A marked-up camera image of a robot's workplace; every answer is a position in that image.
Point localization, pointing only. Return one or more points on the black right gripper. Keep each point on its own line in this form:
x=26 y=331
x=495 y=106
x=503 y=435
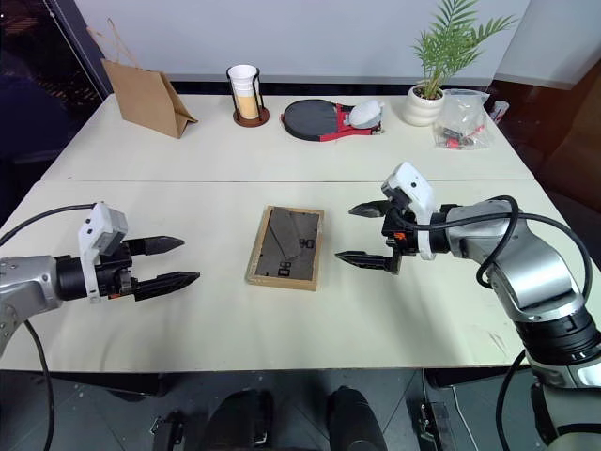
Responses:
x=399 y=235

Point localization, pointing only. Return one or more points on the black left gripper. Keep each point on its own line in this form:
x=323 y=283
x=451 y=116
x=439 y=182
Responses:
x=110 y=279

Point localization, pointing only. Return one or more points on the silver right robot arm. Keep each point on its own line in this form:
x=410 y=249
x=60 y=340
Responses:
x=530 y=256

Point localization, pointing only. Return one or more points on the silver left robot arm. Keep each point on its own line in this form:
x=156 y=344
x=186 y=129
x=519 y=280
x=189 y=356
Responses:
x=28 y=282

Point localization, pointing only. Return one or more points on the white grey rounded object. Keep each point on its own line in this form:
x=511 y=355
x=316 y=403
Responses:
x=366 y=115

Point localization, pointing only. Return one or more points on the black round paddle red case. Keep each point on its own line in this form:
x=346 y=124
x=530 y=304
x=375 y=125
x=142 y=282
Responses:
x=310 y=117

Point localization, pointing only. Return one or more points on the white ribbed plant pot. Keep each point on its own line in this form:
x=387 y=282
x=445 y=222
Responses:
x=424 y=108

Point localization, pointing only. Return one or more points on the clear plastic bag of parts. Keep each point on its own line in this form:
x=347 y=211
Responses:
x=462 y=117

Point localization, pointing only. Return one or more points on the brown paper bag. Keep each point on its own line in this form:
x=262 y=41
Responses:
x=145 y=101

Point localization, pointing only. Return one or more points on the paper cups in black holder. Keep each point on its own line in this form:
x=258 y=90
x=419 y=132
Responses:
x=251 y=119

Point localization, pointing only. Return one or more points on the black table foot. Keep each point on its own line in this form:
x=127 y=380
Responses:
x=429 y=423
x=169 y=430

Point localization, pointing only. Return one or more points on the dark rounded shape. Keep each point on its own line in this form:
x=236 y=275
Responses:
x=239 y=423
x=354 y=420

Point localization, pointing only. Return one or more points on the small red white object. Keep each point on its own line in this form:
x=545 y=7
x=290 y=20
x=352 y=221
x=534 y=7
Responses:
x=500 y=112

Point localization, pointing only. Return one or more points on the white paper cup stack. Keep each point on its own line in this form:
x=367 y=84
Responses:
x=244 y=91

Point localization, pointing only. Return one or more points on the green palm plant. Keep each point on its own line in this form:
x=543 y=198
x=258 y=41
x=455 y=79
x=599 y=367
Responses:
x=446 y=42

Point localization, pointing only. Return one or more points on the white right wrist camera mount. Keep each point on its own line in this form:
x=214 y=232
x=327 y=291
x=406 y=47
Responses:
x=415 y=188

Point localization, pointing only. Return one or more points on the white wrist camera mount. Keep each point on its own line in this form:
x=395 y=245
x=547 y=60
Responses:
x=96 y=230
x=415 y=188

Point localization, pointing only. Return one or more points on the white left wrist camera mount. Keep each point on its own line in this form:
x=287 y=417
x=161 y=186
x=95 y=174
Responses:
x=96 y=230

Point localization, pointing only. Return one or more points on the wooden framed dark tray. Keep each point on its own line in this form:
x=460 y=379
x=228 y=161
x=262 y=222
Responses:
x=286 y=249

